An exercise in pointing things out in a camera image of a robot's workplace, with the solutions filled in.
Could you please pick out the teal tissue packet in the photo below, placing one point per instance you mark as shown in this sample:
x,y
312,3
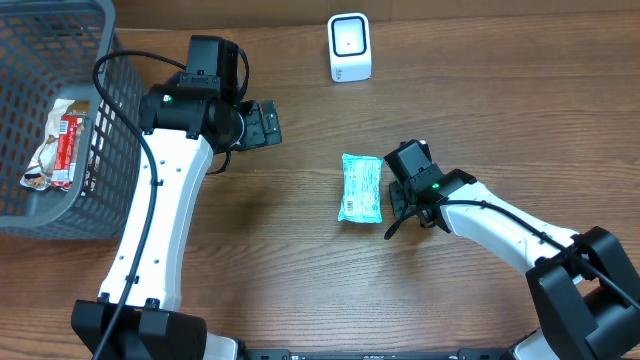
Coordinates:
x,y
361,192

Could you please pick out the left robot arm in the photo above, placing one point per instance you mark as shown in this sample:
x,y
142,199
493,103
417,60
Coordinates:
x,y
201,112

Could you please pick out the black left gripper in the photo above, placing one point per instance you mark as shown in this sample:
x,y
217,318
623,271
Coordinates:
x,y
261,125

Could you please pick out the red snack bar wrapper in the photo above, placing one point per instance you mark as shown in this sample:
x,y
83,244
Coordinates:
x,y
66,156

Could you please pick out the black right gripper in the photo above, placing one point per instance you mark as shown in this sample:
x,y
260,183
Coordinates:
x,y
398,193

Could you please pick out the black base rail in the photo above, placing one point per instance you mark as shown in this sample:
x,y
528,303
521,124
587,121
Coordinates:
x,y
461,354

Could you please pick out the grey plastic mesh basket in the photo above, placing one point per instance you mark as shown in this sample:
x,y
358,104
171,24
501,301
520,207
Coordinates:
x,y
48,51

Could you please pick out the white barcode scanner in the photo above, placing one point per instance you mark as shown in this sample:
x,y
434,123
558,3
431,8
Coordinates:
x,y
350,48

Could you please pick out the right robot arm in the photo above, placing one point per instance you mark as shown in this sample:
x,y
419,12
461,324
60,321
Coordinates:
x,y
583,285

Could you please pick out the white brown snack packet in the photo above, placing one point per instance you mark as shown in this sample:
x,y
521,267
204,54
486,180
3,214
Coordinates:
x,y
38,173

